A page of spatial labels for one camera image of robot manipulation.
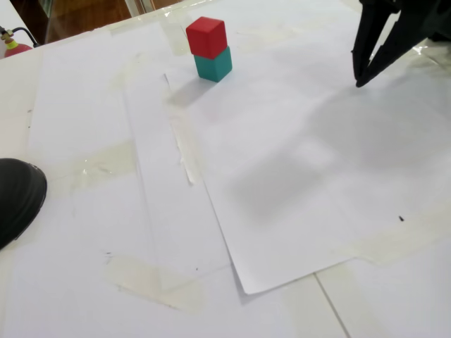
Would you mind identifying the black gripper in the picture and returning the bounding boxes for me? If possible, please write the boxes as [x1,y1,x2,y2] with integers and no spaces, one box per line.
[351,0,451,88]

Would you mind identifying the red cube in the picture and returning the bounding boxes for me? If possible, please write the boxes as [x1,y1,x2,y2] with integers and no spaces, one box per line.
[185,16,226,60]

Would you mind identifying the blue cube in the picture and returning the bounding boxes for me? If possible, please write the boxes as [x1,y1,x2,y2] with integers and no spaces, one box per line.
[193,45,233,83]

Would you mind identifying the beige tape strip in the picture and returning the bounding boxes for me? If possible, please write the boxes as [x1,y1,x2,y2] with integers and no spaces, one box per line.
[154,5,198,56]
[387,42,445,71]
[68,140,138,193]
[327,207,451,270]
[165,84,207,186]
[104,255,207,311]

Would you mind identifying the white paper sheet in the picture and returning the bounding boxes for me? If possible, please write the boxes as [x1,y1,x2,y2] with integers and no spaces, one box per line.
[121,70,233,292]
[163,13,451,296]

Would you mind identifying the red fire extinguisher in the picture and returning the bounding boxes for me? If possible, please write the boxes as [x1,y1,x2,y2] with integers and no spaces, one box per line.
[0,25,40,59]

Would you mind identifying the black rounded stand base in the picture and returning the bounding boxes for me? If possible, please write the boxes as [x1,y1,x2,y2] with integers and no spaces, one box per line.
[0,158,49,251]

